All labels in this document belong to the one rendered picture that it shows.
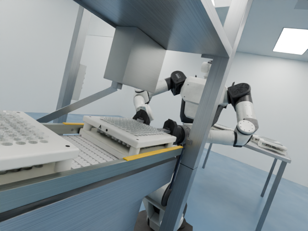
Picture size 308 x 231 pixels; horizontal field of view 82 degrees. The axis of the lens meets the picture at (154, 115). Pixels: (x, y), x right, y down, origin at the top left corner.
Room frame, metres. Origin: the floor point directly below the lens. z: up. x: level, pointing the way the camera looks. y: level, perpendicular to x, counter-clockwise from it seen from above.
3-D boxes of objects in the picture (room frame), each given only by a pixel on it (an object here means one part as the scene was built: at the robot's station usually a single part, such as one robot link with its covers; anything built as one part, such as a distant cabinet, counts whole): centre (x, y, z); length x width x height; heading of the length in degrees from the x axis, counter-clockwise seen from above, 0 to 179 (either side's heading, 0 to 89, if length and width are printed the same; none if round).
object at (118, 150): (0.63, 0.06, 0.90); 0.24 x 0.24 x 0.02; 59
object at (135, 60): (0.76, 0.13, 1.20); 0.22 x 0.11 x 0.20; 148
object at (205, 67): (1.17, -0.26, 1.34); 0.10 x 0.07 x 0.09; 58
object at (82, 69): (1.31, 0.64, 1.03); 0.17 x 0.06 x 0.26; 58
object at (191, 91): (1.22, -0.30, 1.14); 0.34 x 0.30 x 0.36; 58
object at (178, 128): (0.77, -0.11, 0.95); 0.12 x 0.10 x 0.13; 141
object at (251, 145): (2.49, -1.23, 0.86); 1.50 x 1.10 x 0.04; 146
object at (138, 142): (0.63, 0.06, 0.95); 0.25 x 0.24 x 0.02; 149
